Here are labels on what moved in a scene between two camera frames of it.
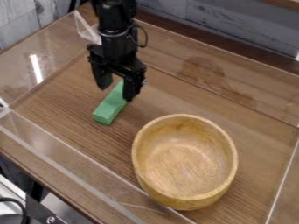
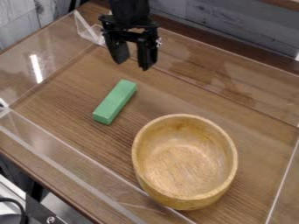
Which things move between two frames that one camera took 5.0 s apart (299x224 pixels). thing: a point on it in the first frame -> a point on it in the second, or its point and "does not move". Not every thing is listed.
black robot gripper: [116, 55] -> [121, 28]
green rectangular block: [112, 106] does not move
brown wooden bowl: [184, 159] does not move
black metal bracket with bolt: [40, 214] does not move
